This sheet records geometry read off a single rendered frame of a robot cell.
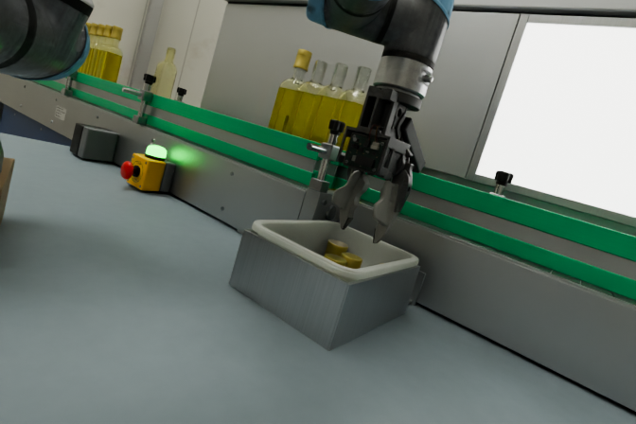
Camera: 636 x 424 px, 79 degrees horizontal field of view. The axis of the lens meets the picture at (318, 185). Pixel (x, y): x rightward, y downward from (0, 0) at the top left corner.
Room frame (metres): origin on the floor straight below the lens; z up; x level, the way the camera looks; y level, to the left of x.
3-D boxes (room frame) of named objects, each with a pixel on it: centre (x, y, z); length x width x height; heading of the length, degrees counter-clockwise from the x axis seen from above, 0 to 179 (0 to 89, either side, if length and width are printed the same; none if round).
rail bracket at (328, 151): (0.69, -0.02, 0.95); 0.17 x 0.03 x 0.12; 146
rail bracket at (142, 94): (0.99, 0.51, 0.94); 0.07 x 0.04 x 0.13; 146
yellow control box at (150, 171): (0.88, 0.38, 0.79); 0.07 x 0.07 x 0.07; 56
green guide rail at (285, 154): (1.19, 0.74, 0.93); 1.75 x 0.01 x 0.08; 56
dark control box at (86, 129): (1.03, 0.61, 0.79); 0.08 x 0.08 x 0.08; 56
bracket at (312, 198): (0.70, -0.02, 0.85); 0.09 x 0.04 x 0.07; 146
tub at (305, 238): (0.54, -0.05, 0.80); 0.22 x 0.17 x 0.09; 146
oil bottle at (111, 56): (1.44, 0.86, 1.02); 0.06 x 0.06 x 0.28; 56
